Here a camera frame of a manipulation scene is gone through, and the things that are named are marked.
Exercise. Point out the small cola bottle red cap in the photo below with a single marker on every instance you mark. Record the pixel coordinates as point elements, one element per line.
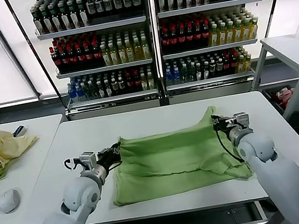
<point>137,85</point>
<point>234,65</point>
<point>227,67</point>
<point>129,86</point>

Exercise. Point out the light green polo shirt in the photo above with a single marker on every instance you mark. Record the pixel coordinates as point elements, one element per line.
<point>167,154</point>

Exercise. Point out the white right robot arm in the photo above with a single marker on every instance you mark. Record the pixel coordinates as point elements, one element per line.
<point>276,177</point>

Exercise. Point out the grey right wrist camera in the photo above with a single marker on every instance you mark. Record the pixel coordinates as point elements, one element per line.
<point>242,120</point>

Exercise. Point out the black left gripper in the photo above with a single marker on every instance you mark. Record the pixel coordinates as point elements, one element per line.
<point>106,160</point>

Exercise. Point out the white metal shelf rack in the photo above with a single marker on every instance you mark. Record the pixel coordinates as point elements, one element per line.
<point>90,28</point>
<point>207,7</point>

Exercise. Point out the white clothes table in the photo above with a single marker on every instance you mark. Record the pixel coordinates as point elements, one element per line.
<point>32,164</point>

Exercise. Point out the green water bottle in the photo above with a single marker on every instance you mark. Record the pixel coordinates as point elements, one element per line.
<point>87,92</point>
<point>185,75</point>
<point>94,91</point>

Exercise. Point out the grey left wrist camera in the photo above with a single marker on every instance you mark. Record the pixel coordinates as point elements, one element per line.
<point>89,160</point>

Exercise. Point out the small blue white device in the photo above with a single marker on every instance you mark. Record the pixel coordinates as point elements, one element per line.
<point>19,131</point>

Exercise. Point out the blue water bottle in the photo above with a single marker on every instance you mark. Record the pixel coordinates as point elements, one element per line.
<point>177,77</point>
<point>79,92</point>
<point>169,78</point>
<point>72,93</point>

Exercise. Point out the small yellow tea bottle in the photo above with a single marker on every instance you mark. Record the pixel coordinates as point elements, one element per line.
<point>144,84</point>
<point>151,83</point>
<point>248,63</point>
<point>241,64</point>

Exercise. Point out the small dark bottle white label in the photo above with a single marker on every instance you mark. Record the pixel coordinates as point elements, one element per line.
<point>122,87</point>
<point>220,68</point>
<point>206,72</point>
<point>213,70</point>
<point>108,90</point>
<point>101,91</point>
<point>199,73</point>
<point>115,88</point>

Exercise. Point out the white side table with legs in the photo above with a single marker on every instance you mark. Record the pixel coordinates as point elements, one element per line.
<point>290,50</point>

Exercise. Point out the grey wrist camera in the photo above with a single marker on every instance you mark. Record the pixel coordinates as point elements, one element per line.
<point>89,160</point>
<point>242,120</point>

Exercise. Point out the black storage bin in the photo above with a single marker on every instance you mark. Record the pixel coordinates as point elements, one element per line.
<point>269,96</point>

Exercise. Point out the pale yellow garment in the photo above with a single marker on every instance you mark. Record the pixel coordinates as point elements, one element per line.
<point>7,146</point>

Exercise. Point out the grey window mullion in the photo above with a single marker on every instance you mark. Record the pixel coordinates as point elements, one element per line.
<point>10,50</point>

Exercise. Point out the black label drink bottle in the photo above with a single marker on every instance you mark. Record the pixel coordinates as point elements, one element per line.
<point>118,3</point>
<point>90,7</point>
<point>136,0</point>
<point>99,6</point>
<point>109,4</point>
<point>127,1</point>

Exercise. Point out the pink cloth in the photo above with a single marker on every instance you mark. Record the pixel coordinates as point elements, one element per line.
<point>284,94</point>

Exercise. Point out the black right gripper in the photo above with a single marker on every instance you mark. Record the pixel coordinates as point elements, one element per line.
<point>228,125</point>

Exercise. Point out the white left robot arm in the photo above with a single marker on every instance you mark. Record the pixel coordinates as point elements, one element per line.
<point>75,197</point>

